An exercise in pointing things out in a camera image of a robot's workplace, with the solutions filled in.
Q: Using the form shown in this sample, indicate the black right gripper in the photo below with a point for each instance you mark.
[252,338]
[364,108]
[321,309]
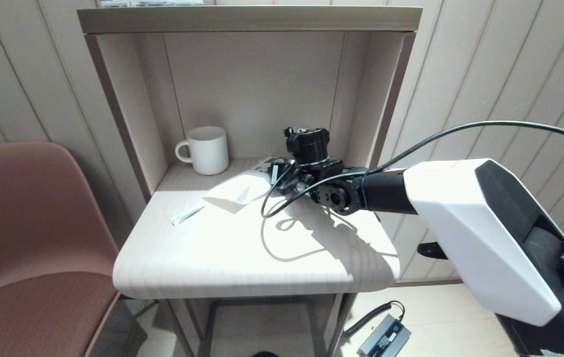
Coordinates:
[298,179]

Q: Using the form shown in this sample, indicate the white floral plastic bag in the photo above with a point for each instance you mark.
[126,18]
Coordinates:
[237,188]

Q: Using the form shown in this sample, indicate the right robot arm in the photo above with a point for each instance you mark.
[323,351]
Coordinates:
[460,223]

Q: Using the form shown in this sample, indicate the light wood shelf desk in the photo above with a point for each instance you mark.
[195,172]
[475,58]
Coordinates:
[242,248]

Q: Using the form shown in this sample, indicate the white ribbed mug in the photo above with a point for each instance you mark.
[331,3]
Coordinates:
[208,151]

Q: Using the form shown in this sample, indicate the grey power supply box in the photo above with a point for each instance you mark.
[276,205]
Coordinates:
[383,337]

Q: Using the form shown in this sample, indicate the pink brown chair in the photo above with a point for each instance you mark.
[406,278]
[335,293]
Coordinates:
[29,223]

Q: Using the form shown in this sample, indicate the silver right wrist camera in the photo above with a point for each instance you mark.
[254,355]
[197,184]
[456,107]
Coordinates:
[274,174]

